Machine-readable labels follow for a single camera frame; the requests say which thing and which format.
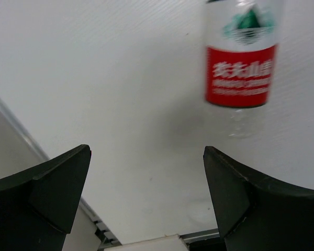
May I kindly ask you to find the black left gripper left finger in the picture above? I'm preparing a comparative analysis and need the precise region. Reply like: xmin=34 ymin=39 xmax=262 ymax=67
xmin=0 ymin=144 xmax=92 ymax=251

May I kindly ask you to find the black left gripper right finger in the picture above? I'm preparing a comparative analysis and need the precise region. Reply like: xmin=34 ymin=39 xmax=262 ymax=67
xmin=203 ymin=146 xmax=314 ymax=250

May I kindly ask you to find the red label plastic bottle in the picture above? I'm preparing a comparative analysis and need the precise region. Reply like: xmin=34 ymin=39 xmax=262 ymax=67
xmin=205 ymin=1 xmax=285 ymax=137

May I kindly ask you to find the aluminium left frame rail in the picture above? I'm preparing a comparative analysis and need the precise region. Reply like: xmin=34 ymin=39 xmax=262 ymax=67
xmin=0 ymin=99 xmax=121 ymax=250

